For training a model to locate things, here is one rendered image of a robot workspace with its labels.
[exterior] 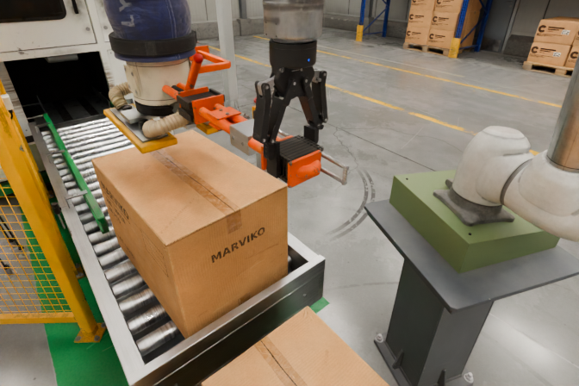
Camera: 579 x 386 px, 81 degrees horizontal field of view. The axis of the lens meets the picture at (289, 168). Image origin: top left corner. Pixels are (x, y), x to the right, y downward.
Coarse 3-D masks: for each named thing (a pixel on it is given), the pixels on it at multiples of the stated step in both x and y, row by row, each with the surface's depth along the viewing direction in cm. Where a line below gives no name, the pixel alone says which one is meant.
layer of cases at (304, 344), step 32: (288, 320) 109; (320, 320) 109; (256, 352) 99; (288, 352) 99; (320, 352) 99; (352, 352) 99; (224, 384) 92; (256, 384) 92; (288, 384) 92; (320, 384) 92; (352, 384) 92; (384, 384) 92
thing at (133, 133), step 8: (104, 112) 108; (112, 112) 106; (112, 120) 103; (120, 120) 101; (144, 120) 95; (120, 128) 98; (128, 128) 96; (136, 128) 96; (128, 136) 93; (136, 136) 92; (144, 136) 92; (160, 136) 92; (168, 136) 93; (136, 144) 90; (144, 144) 89; (152, 144) 89; (160, 144) 90; (168, 144) 92; (144, 152) 88
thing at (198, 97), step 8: (200, 88) 86; (208, 88) 88; (184, 96) 84; (192, 96) 84; (200, 96) 84; (208, 96) 84; (216, 96) 81; (224, 96) 84; (184, 104) 80; (192, 104) 79; (200, 104) 79; (208, 104) 81; (184, 112) 82; (192, 112) 80; (192, 120) 81; (200, 120) 81
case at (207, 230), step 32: (96, 160) 118; (128, 160) 118; (160, 160) 118; (192, 160) 118; (224, 160) 118; (128, 192) 101; (160, 192) 101; (192, 192) 101; (224, 192) 101; (256, 192) 101; (128, 224) 107; (160, 224) 88; (192, 224) 88; (224, 224) 92; (256, 224) 101; (128, 256) 130; (160, 256) 89; (192, 256) 88; (224, 256) 97; (256, 256) 107; (160, 288) 104; (192, 288) 92; (224, 288) 102; (256, 288) 113; (192, 320) 97
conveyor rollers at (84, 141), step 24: (96, 120) 260; (48, 144) 222; (72, 144) 223; (96, 144) 223; (120, 144) 224; (72, 192) 174; (96, 192) 173; (96, 240) 144; (288, 264) 132; (120, 288) 120; (144, 312) 111; (144, 336) 104; (168, 336) 105
